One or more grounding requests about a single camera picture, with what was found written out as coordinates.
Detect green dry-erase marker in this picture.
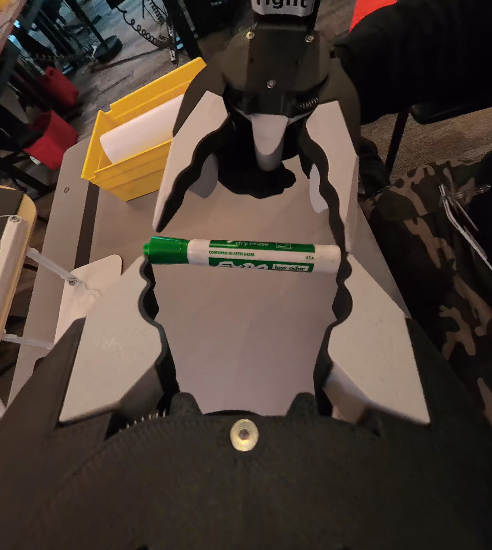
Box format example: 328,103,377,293
143,237,344,276

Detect person's right forearm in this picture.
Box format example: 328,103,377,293
336,0,492,125

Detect person's camouflage pants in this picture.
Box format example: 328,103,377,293
362,159,492,458

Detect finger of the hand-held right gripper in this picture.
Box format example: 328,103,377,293
305,100,360,252
153,89,236,233

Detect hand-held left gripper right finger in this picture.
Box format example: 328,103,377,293
315,250,432,426

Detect red plastic bin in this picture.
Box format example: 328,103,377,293
23,108,80,170

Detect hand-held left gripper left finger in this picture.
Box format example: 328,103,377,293
57,256,175,423

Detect person's right hand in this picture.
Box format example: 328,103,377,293
219,121,300,198

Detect yellow plastic bin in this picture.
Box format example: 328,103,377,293
81,56,208,203

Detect white roll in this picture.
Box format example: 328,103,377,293
100,93,186,166

